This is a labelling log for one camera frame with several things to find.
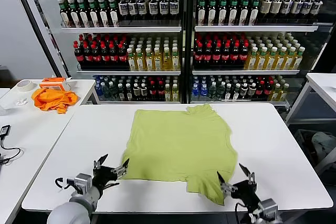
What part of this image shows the black storage crate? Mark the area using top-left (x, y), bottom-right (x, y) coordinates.
top-left (293, 129), bottom-right (336, 175)

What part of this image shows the white cap blue label bottle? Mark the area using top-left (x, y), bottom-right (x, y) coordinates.
top-left (136, 0), bottom-right (147, 22)
top-left (148, 0), bottom-right (159, 22)
top-left (159, 0), bottom-right (169, 22)
top-left (118, 0), bottom-right (129, 22)
top-left (128, 0), bottom-right (139, 22)
top-left (169, 0), bottom-right (180, 21)
top-left (309, 0), bottom-right (324, 22)
top-left (279, 0), bottom-right (293, 21)
top-left (290, 0), bottom-right (304, 21)
top-left (300, 0), bottom-right (314, 22)

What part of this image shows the thin black adapter cable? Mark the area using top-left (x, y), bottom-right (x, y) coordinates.
top-left (0, 136), bottom-right (22, 166)

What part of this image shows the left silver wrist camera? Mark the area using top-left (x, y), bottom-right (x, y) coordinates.
top-left (67, 173), bottom-right (93, 192)

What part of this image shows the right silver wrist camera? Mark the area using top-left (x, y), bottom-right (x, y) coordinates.
top-left (257, 198), bottom-right (279, 218)

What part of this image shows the orange and white box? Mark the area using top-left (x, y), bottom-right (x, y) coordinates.
top-left (39, 77), bottom-right (72, 91)

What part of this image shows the light green t-shirt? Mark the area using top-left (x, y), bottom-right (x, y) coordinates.
top-left (119, 103), bottom-right (239, 206)

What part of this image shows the white side table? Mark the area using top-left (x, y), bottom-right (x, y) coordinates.
top-left (285, 72), bottom-right (336, 126)
top-left (0, 78), bottom-right (100, 120)

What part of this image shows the green cap dark tea bottle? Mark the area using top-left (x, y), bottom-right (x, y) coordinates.
top-left (87, 0), bottom-right (100, 27)
top-left (197, 0), bottom-right (207, 26)
top-left (98, 0), bottom-right (110, 27)
top-left (248, 0), bottom-right (261, 26)
top-left (228, 0), bottom-right (239, 26)
top-left (58, 0), bottom-right (72, 27)
top-left (238, 0), bottom-right (250, 26)
top-left (108, 0), bottom-right (120, 27)
top-left (207, 0), bottom-right (218, 26)
top-left (218, 0), bottom-right (228, 26)
top-left (67, 0), bottom-right (81, 27)
top-left (77, 0), bottom-right (90, 27)

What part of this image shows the black cabinet post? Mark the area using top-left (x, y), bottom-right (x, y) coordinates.
top-left (181, 0), bottom-right (197, 104)

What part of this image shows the crumpled orange cloth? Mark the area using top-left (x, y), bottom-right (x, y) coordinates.
top-left (31, 88), bottom-right (79, 114)

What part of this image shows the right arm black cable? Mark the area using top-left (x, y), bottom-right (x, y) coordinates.
top-left (234, 202), bottom-right (249, 224)

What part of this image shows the pale cloth bundle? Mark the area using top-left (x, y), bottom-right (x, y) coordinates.
top-left (311, 131), bottom-right (336, 162)

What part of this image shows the red cap cola bottle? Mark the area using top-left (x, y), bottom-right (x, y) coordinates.
top-left (82, 41), bottom-right (93, 69)
top-left (194, 41), bottom-right (204, 69)
top-left (212, 42), bottom-right (222, 69)
top-left (220, 42), bottom-right (231, 69)
top-left (109, 41), bottom-right (119, 69)
top-left (230, 41), bottom-right (240, 69)
top-left (73, 40), bottom-right (85, 69)
top-left (100, 41), bottom-right (111, 69)
top-left (203, 42), bottom-right (213, 69)
top-left (91, 41), bottom-right (102, 69)
top-left (149, 81), bottom-right (158, 101)
top-left (156, 81), bottom-right (165, 101)
top-left (238, 40), bottom-right (249, 69)
top-left (117, 41), bottom-right (129, 69)
top-left (256, 80), bottom-right (265, 100)
top-left (264, 80), bottom-right (274, 100)

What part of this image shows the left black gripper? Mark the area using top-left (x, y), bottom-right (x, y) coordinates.
top-left (92, 153), bottom-right (130, 190)

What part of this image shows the white shelf board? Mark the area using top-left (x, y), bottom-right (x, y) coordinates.
top-left (192, 69), bottom-right (300, 75)
top-left (99, 100), bottom-right (181, 104)
top-left (191, 100), bottom-right (289, 104)
top-left (60, 26), bottom-right (182, 34)
top-left (194, 25), bottom-right (320, 33)
top-left (76, 70), bottom-right (181, 76)

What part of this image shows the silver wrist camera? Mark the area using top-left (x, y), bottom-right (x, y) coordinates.
top-left (257, 198), bottom-right (279, 218)
top-left (67, 173), bottom-right (93, 192)

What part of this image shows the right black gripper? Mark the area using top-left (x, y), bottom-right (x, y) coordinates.
top-left (216, 163), bottom-right (261, 211)

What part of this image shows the beige masking tape roll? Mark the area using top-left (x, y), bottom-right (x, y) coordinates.
top-left (16, 79), bottom-right (35, 93)

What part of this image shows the black slanted door frame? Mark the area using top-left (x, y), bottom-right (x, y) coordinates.
top-left (8, 0), bottom-right (69, 79)

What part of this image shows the blue water bottle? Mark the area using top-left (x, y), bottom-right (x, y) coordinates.
top-left (191, 83), bottom-right (200, 101)
top-left (94, 81), bottom-right (103, 98)
top-left (199, 82), bottom-right (208, 101)

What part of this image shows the beige label dark bottle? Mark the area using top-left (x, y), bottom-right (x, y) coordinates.
top-left (269, 0), bottom-right (283, 20)
top-left (259, 0), bottom-right (272, 20)

